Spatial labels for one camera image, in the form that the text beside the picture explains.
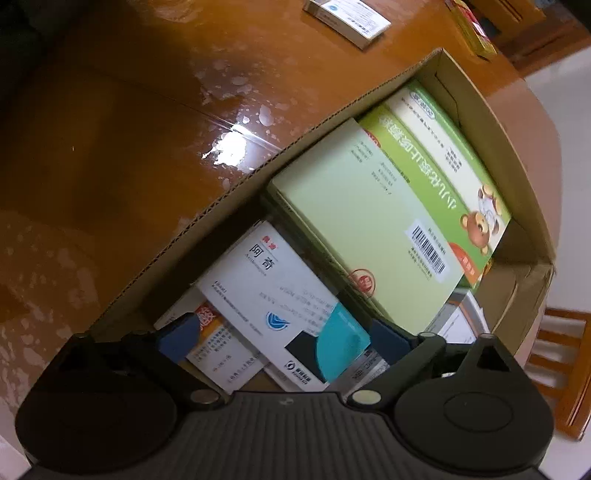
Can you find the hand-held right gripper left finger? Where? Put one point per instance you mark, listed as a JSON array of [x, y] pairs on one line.
[[178, 339]]

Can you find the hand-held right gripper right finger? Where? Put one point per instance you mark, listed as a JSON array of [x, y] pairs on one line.
[[388, 341]]

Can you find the white box with red band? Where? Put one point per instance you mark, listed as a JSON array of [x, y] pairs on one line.
[[221, 355]]

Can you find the white teal medicine box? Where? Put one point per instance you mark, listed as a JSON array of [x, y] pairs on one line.
[[277, 295]]

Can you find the pale green medicine box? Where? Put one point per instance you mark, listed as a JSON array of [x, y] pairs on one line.
[[360, 221]]

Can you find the green box with bear print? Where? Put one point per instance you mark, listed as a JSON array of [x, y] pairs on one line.
[[443, 152]]

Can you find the brown cardboard box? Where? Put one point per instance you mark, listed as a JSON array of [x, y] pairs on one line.
[[508, 161]]

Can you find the white small-print medicine box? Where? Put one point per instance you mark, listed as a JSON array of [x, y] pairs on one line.
[[355, 21]]

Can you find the red and gold box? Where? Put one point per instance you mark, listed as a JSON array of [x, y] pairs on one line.
[[471, 23]]

